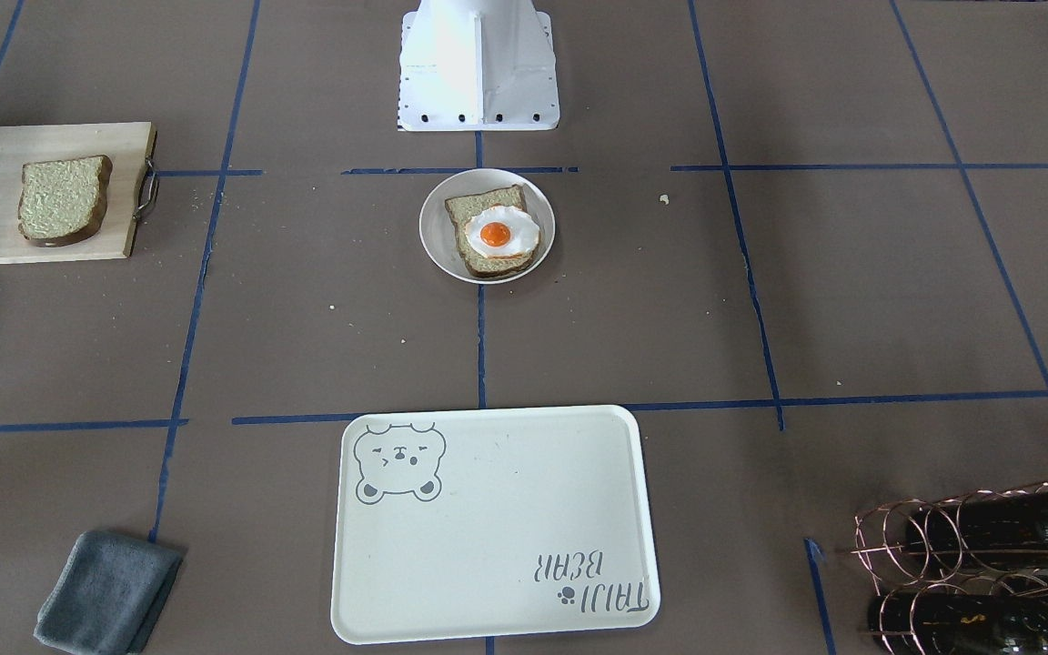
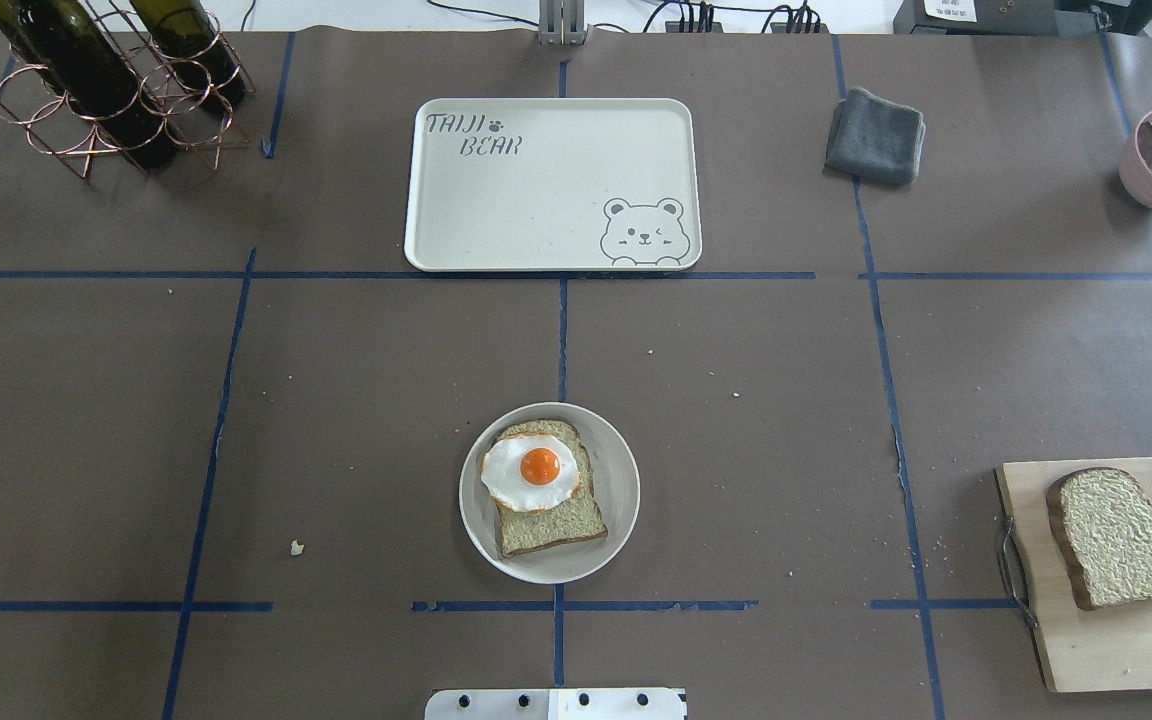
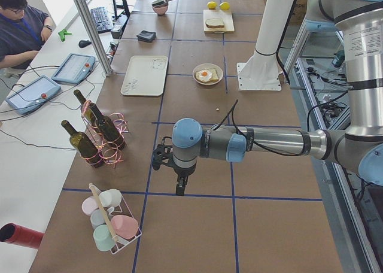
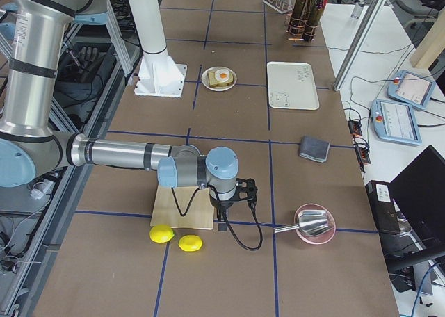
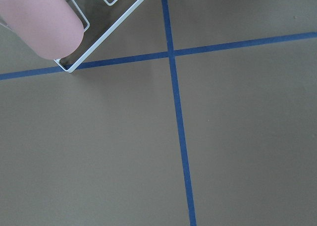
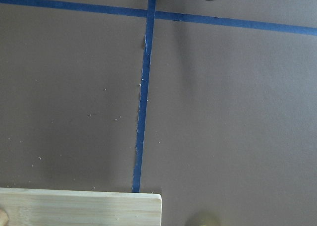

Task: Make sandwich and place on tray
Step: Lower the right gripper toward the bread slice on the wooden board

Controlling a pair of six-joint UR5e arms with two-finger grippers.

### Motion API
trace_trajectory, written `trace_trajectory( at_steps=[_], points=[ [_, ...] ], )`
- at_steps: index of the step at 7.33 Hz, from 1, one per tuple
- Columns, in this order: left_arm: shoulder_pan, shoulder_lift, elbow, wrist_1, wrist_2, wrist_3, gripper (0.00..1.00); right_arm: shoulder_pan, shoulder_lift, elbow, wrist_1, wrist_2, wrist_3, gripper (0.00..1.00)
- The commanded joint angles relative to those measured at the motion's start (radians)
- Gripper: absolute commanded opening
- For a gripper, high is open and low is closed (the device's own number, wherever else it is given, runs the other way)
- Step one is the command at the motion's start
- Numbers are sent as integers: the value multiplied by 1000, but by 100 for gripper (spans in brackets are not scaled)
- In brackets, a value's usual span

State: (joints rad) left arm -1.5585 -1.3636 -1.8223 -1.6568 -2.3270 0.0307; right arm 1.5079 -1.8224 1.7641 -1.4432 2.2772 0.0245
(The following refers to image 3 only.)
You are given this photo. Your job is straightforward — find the fried egg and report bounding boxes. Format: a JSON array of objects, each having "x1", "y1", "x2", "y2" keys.
[{"x1": 195, "y1": 69, "x2": 213, "y2": 83}]

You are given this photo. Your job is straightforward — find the white wire cup rack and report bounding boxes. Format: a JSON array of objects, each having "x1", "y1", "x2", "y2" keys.
[{"x1": 81, "y1": 183, "x2": 142, "y2": 254}]

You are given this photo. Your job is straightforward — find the mint green cup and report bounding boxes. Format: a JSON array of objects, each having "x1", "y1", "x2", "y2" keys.
[{"x1": 93, "y1": 224, "x2": 115, "y2": 251}]

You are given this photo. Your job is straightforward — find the blue teach pendant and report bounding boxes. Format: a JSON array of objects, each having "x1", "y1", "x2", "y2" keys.
[
  {"x1": 5, "y1": 75, "x2": 61, "y2": 115},
  {"x1": 51, "y1": 53, "x2": 96, "y2": 85}
]

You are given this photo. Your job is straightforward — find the grey cup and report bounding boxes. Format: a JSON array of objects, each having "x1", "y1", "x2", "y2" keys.
[{"x1": 90, "y1": 209, "x2": 105, "y2": 229}]

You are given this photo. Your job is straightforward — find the pink cup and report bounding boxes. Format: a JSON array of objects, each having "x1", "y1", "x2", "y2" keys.
[{"x1": 111, "y1": 215, "x2": 139, "y2": 239}]

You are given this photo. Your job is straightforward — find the white round plate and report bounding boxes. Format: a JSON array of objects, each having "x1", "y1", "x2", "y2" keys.
[{"x1": 192, "y1": 63, "x2": 223, "y2": 86}]

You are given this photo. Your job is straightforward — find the lilac cup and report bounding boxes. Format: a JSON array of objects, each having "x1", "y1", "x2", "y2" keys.
[{"x1": 81, "y1": 196, "x2": 99, "y2": 216}]

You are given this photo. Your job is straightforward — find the black keyboard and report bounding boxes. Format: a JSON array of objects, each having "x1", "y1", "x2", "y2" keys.
[{"x1": 90, "y1": 7, "x2": 113, "y2": 34}]

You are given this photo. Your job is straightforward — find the near blue teach pendant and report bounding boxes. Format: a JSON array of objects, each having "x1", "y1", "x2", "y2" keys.
[{"x1": 5, "y1": 75, "x2": 61, "y2": 115}]

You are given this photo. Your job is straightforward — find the right yellow lemon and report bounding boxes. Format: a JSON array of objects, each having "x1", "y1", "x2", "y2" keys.
[{"x1": 220, "y1": 2, "x2": 230, "y2": 10}]

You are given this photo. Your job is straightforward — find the green plastic tool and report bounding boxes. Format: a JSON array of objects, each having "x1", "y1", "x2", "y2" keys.
[{"x1": 58, "y1": 29, "x2": 71, "y2": 42}]

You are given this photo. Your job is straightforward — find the black computer mouse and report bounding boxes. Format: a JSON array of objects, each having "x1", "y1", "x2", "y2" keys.
[{"x1": 78, "y1": 40, "x2": 92, "y2": 48}]

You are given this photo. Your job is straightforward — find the green wine bottle back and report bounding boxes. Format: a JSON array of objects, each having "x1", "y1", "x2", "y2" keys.
[{"x1": 74, "y1": 89, "x2": 96, "y2": 128}]

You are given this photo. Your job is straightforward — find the seated person in blue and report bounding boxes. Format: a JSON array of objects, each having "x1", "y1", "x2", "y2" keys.
[{"x1": 1, "y1": 0, "x2": 54, "y2": 69}]

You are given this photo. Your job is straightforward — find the green wine bottle middle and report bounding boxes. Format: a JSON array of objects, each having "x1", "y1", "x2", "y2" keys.
[{"x1": 89, "y1": 102, "x2": 126, "y2": 150}]

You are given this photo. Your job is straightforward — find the pink bowl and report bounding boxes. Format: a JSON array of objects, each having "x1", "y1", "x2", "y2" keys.
[{"x1": 152, "y1": 4, "x2": 169, "y2": 16}]

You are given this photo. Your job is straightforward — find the red cylinder tube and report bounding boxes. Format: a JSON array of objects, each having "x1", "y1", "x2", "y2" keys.
[{"x1": 1, "y1": 223, "x2": 44, "y2": 249}]

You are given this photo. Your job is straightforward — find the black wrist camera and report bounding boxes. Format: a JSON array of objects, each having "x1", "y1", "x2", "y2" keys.
[{"x1": 151, "y1": 136, "x2": 175, "y2": 171}]

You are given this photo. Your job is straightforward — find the folded grey cloth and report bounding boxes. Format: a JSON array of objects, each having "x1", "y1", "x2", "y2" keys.
[{"x1": 136, "y1": 30, "x2": 156, "y2": 43}]

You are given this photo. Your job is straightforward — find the aluminium frame post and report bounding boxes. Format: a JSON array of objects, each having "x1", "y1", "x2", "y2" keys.
[{"x1": 73, "y1": 0, "x2": 113, "y2": 77}]

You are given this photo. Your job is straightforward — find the bottom bread slice with egg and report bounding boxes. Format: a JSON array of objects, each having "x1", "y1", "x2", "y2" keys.
[{"x1": 199, "y1": 68, "x2": 218, "y2": 83}]

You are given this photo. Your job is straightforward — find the far blue teach pendant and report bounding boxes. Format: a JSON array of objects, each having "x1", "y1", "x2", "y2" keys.
[{"x1": 51, "y1": 53, "x2": 96, "y2": 85}]

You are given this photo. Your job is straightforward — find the yellow lemon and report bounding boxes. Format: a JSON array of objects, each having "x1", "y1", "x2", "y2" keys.
[
  {"x1": 207, "y1": 1, "x2": 217, "y2": 10},
  {"x1": 220, "y1": 2, "x2": 230, "y2": 10}
]

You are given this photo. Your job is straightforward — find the metal scoop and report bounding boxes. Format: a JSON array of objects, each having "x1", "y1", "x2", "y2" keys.
[{"x1": 151, "y1": 0, "x2": 174, "y2": 7}]

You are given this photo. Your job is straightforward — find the cardboard box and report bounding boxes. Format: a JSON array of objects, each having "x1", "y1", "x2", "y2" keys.
[{"x1": 289, "y1": 0, "x2": 307, "y2": 25}]

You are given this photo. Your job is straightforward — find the green wine bottle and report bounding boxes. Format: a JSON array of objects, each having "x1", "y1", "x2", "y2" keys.
[
  {"x1": 89, "y1": 102, "x2": 126, "y2": 150},
  {"x1": 61, "y1": 120, "x2": 104, "y2": 168},
  {"x1": 74, "y1": 89, "x2": 96, "y2": 128}
]

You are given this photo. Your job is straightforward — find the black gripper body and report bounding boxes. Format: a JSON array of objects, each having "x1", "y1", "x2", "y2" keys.
[{"x1": 174, "y1": 165, "x2": 192, "y2": 184}]

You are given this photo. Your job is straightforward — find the green wine bottle front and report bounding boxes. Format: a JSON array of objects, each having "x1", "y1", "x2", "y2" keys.
[{"x1": 61, "y1": 120, "x2": 104, "y2": 168}]

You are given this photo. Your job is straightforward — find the white bear serving tray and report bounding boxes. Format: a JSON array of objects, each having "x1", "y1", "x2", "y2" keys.
[{"x1": 120, "y1": 56, "x2": 168, "y2": 96}]

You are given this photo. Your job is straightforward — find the left yellow lemon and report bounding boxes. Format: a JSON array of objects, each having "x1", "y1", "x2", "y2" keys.
[{"x1": 207, "y1": 1, "x2": 217, "y2": 10}]

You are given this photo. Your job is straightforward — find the wooden cutting board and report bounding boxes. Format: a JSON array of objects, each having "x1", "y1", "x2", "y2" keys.
[{"x1": 203, "y1": 10, "x2": 235, "y2": 33}]

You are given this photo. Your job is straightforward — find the copper wire bottle rack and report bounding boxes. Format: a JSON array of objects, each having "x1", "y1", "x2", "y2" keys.
[{"x1": 81, "y1": 100, "x2": 129, "y2": 166}]

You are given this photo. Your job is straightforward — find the white cup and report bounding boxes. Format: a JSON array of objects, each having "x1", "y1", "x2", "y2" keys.
[{"x1": 99, "y1": 189, "x2": 122, "y2": 208}]

